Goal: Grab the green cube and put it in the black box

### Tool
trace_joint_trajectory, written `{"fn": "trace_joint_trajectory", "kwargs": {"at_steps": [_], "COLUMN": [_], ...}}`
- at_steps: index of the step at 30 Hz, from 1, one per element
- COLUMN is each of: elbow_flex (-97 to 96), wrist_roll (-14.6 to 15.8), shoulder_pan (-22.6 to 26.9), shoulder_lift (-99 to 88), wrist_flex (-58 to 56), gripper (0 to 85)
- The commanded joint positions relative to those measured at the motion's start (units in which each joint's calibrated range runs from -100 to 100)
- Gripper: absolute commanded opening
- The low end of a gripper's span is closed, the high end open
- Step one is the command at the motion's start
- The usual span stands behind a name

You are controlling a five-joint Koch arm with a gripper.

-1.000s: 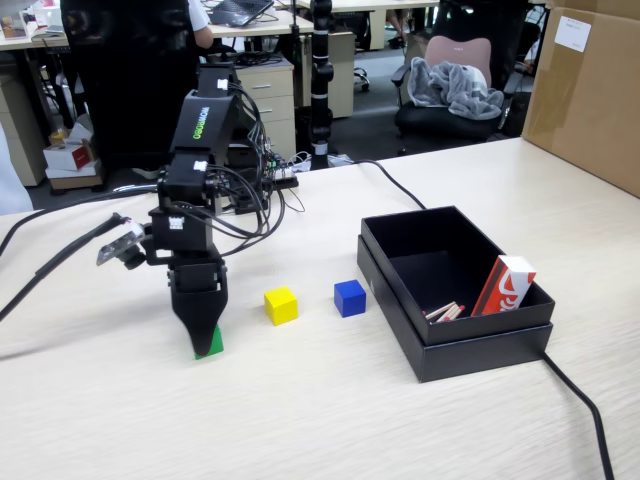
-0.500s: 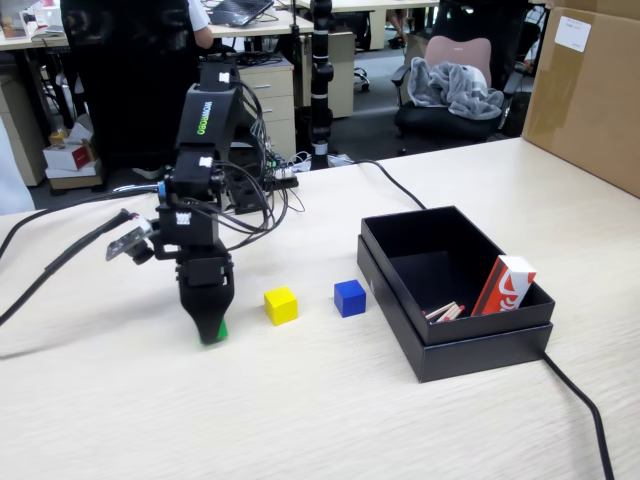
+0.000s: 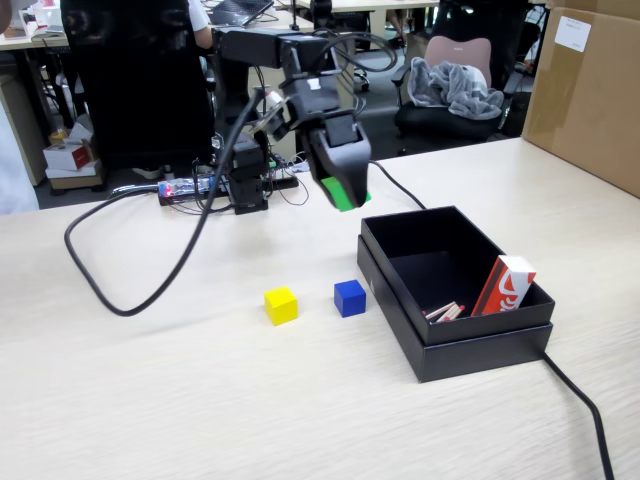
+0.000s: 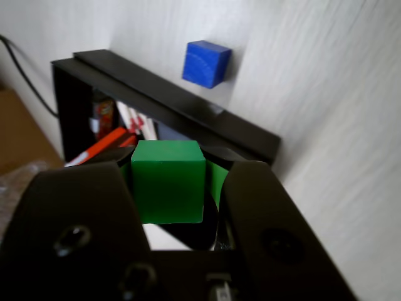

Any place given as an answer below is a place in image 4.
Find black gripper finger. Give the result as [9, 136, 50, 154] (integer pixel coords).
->
[200, 145, 358, 301]
[0, 146, 164, 301]

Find green wooden cube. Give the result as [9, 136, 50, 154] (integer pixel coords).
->
[130, 139, 207, 225]

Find blue wooden cube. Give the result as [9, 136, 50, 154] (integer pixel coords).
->
[182, 40, 233, 90]

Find red book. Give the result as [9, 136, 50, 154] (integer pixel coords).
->
[64, 125, 128, 167]

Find red snack can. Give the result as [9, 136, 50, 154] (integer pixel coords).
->
[93, 93, 115, 141]

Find white books with red print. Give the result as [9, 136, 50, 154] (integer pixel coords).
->
[115, 100, 157, 141]

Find black shelf unit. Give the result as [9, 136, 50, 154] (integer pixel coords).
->
[50, 49, 281, 166]

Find black cable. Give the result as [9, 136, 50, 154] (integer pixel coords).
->
[0, 33, 60, 118]

